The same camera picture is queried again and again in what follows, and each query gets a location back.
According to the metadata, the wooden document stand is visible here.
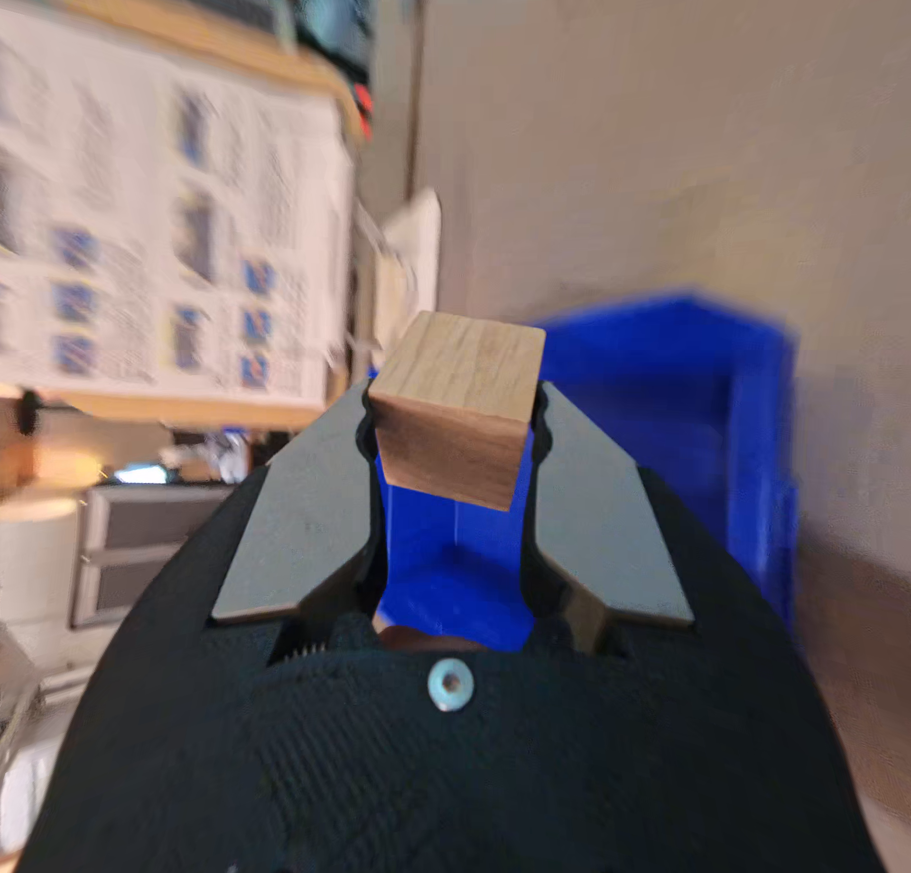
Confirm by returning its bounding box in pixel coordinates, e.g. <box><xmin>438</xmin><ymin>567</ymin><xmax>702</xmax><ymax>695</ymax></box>
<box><xmin>0</xmin><ymin>0</ymin><xmax>442</xmax><ymax>432</ymax></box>

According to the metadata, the grey desk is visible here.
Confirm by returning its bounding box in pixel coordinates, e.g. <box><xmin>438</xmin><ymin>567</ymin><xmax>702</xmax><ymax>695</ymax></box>
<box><xmin>370</xmin><ymin>0</ymin><xmax>911</xmax><ymax>838</ymax></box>

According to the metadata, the blue plastic bin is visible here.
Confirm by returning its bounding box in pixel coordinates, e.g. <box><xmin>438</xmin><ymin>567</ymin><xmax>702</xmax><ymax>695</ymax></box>
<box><xmin>370</xmin><ymin>291</ymin><xmax>799</xmax><ymax>653</ymax></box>

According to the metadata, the large wooden cube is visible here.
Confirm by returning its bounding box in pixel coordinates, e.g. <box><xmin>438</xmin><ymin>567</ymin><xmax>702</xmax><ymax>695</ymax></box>
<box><xmin>369</xmin><ymin>310</ymin><xmax>548</xmax><ymax>512</ymax></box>

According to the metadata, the printed instruction sheet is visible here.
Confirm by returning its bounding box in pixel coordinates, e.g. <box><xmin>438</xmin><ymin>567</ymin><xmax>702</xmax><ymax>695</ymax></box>
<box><xmin>0</xmin><ymin>4</ymin><xmax>355</xmax><ymax>410</ymax></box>

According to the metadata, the grey framed panel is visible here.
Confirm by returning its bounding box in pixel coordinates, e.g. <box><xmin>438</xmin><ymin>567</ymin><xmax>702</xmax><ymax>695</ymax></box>
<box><xmin>70</xmin><ymin>485</ymin><xmax>239</xmax><ymax>629</ymax></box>

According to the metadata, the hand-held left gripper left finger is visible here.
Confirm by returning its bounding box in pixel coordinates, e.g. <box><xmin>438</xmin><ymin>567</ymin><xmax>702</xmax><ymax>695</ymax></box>
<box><xmin>211</xmin><ymin>380</ymin><xmax>391</xmax><ymax>639</ymax></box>

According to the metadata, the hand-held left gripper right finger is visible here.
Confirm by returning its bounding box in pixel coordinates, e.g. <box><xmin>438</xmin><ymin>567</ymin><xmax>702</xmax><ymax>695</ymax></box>
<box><xmin>520</xmin><ymin>380</ymin><xmax>696</xmax><ymax>652</ymax></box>

